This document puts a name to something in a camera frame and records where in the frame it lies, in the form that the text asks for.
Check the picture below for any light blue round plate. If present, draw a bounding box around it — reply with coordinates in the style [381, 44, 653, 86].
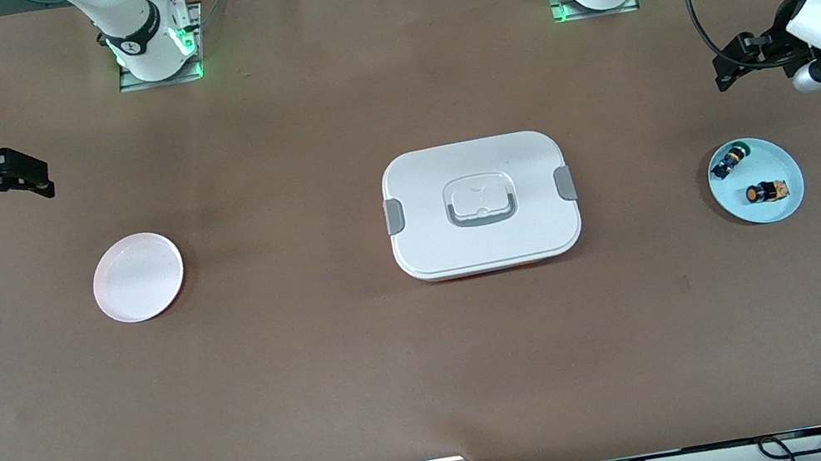
[702, 129, 811, 233]

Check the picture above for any pink round plate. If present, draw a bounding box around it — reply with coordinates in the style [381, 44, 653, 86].
[85, 226, 193, 330]

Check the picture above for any white lidded lunch box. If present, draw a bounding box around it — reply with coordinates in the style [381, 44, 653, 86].
[375, 123, 589, 289]

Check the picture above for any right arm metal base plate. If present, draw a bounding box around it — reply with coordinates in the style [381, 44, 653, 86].
[107, 1, 214, 94]

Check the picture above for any black curled cable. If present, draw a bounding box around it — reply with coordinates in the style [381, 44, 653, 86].
[754, 427, 821, 461]

